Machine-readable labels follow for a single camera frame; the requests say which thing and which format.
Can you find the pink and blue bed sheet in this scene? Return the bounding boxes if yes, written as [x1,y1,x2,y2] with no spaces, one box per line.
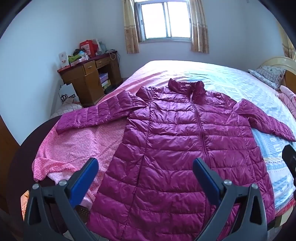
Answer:
[32,59,296,232]

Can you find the right beige curtain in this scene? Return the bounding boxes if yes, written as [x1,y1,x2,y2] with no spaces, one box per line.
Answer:
[189,0,209,54]

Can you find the magenta puffer jacket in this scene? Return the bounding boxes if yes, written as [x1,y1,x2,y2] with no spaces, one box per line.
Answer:
[56,79,295,240]

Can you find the window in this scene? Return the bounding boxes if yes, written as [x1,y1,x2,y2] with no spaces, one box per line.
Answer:
[134,1,192,42]

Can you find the white paper bag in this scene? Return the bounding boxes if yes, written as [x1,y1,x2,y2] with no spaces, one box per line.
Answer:
[59,84,80,103]

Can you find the white card box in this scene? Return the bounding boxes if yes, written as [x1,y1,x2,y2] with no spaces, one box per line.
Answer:
[59,52,70,68]

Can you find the wooden headboard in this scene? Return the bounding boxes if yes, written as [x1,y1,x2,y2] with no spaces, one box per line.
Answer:
[254,56,295,93]

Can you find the patterned pillow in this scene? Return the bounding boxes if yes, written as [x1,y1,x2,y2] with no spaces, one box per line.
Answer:
[248,65,286,90]

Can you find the left beige curtain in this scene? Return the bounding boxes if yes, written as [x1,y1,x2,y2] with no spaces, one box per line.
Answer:
[122,0,139,54]

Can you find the pink folded blanket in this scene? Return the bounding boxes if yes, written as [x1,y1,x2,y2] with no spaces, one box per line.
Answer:
[278,85,296,118]

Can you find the pink quilted bundle on floor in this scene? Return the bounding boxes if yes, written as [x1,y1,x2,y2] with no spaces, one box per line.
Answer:
[50,98,83,119]

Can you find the green cloth on desk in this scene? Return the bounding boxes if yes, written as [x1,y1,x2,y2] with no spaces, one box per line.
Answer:
[68,54,82,64]

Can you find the stacked boxes in desk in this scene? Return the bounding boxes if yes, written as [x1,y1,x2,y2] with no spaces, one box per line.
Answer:
[99,73,111,90]

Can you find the red gift bag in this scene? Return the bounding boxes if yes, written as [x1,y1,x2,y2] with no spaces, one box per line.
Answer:
[79,40,98,58]

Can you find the beige curtain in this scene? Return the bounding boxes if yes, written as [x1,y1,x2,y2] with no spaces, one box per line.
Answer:
[122,0,139,54]
[189,0,209,54]

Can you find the wooden desk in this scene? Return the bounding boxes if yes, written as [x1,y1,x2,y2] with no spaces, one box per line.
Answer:
[58,50,123,108]

